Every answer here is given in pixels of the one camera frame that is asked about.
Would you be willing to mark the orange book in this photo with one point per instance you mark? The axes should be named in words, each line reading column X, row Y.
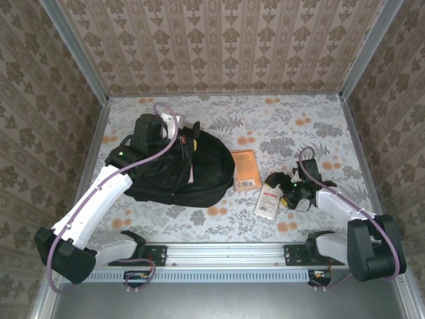
column 245, row 169

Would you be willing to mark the grey metal front panel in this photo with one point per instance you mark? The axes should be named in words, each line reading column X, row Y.
column 232, row 302

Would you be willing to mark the white red stationery package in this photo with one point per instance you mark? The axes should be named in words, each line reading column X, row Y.
column 267, row 202

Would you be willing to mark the aluminium frame corner post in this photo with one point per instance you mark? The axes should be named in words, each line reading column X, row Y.
column 78, row 53
column 369, row 50

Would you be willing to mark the aluminium front frame bar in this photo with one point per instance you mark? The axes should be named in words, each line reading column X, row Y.
column 406, row 299
column 40, row 307

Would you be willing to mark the black student backpack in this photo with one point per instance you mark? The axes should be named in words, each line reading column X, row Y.
column 212, row 172

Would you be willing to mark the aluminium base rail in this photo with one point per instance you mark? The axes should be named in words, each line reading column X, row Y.
column 225, row 254

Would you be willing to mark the aluminium table side rail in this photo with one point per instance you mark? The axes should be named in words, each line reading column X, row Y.
column 357, row 133
column 97, row 133

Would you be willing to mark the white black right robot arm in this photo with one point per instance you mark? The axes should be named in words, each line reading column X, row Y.
column 335, row 202

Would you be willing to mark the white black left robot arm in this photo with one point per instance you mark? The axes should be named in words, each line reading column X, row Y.
column 99, row 192

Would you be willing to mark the black wiring junction box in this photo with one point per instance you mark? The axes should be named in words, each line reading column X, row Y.
column 136, row 277
column 320, row 276

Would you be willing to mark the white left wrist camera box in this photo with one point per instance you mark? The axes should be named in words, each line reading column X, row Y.
column 176, row 119

